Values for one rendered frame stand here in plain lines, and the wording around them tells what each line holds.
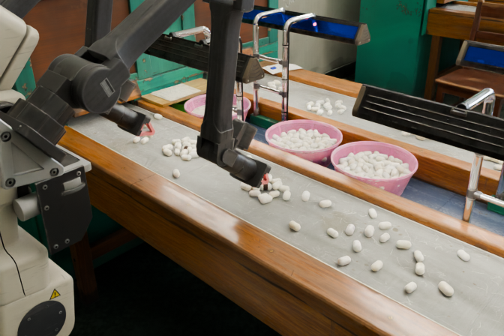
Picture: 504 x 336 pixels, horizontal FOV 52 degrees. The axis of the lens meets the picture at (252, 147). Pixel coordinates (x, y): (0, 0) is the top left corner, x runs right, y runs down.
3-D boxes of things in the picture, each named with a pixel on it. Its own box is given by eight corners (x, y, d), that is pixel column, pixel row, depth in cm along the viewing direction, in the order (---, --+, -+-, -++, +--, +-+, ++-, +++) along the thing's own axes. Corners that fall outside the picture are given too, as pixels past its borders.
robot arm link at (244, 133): (193, 148, 123) (220, 160, 119) (214, 105, 124) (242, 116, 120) (218, 162, 133) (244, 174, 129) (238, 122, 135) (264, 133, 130)
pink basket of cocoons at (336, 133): (329, 182, 169) (331, 156, 165) (253, 169, 178) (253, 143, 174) (348, 149, 191) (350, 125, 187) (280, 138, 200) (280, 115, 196)
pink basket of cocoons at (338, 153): (385, 217, 150) (388, 189, 146) (312, 186, 167) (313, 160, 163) (429, 184, 167) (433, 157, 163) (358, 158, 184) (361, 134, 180)
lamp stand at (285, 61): (286, 136, 202) (288, 20, 182) (249, 123, 214) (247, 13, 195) (316, 122, 214) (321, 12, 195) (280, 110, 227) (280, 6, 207)
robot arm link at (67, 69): (29, 91, 83) (48, 100, 80) (69, 43, 86) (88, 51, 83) (65, 121, 91) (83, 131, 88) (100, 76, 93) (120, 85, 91)
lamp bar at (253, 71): (246, 85, 145) (245, 59, 142) (121, 46, 185) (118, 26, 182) (265, 78, 151) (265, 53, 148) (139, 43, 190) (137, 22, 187)
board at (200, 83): (162, 107, 207) (162, 104, 206) (140, 98, 216) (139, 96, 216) (223, 87, 228) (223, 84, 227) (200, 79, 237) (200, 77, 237)
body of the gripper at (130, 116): (130, 109, 160) (112, 99, 154) (150, 118, 154) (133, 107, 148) (121, 128, 159) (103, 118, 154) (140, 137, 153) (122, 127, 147)
